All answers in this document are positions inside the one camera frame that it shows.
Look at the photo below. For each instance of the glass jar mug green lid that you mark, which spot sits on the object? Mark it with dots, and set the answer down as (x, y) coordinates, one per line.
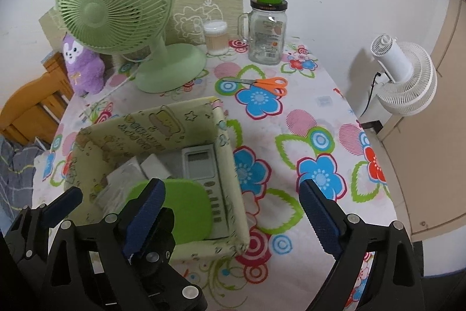
(265, 37)

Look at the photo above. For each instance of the large white charger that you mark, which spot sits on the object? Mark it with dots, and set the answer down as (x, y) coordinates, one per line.
(156, 165)

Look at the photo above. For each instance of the beige wooden panel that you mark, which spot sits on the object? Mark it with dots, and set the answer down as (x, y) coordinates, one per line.
(429, 169)

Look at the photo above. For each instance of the white remote control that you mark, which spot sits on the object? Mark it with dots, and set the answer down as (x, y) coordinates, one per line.
(198, 161)

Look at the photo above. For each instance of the purple plush toy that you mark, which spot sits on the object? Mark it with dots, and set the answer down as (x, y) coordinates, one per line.
(83, 70)

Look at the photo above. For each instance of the wooden bed headboard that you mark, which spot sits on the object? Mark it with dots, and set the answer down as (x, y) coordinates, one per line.
(32, 103)

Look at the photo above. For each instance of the yellow patterned storage box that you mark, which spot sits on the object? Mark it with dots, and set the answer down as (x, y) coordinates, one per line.
(145, 129)

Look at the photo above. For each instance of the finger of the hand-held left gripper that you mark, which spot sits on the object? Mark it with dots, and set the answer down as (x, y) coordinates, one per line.
(168, 231)
(63, 203)

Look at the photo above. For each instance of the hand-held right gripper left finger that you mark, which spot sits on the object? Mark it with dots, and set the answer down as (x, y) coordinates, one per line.
(145, 216)

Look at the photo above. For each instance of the grey plaid bedding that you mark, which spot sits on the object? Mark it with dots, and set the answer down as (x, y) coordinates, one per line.
(14, 180)

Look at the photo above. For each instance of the green desk fan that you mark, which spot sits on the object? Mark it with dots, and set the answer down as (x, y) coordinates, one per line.
(98, 10)

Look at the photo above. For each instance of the cotton swab container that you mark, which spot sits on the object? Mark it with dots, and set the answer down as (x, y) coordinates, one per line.
(216, 39)

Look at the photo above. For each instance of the green rounded pad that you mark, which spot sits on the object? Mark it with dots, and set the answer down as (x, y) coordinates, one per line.
(189, 209)

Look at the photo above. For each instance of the floral tablecloth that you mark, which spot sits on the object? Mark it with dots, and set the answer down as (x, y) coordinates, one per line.
(320, 107)

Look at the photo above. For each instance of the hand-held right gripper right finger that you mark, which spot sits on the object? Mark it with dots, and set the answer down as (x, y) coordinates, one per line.
(322, 220)

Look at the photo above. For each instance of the white clip fan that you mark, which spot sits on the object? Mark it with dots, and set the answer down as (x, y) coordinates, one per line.
(404, 77)

